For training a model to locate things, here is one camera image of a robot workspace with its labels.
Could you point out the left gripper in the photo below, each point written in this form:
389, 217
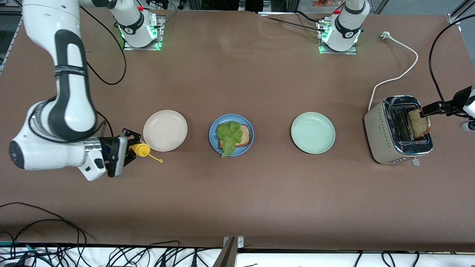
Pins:
446, 107

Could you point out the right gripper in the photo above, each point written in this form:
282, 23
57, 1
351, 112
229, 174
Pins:
109, 145

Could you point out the yellow squeeze bottle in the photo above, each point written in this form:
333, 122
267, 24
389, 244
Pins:
141, 149

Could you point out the brown bread slice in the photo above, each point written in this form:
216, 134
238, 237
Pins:
245, 136
419, 126

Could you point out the green lettuce leaf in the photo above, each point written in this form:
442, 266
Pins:
228, 135

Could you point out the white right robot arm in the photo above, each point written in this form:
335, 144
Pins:
70, 104

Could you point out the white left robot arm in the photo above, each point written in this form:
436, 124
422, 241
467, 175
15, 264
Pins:
347, 26

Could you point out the cream white plate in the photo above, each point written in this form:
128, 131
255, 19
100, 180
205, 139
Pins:
165, 130

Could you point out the blue plate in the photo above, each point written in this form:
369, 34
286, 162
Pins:
213, 135

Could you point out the pale green plate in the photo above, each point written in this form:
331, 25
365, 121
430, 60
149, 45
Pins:
313, 133

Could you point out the beige chrome toaster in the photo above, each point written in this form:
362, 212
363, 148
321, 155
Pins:
378, 133

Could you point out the orange snack bag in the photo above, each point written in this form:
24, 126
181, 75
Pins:
324, 3

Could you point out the silver corner bracket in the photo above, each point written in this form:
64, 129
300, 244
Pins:
453, 19

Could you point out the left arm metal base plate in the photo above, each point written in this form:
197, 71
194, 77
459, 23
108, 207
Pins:
336, 52

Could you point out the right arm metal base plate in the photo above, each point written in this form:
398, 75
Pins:
161, 33

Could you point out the small silver bracket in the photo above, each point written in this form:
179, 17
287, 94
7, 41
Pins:
240, 241

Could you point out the aluminium frame post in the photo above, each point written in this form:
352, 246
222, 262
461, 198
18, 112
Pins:
226, 257

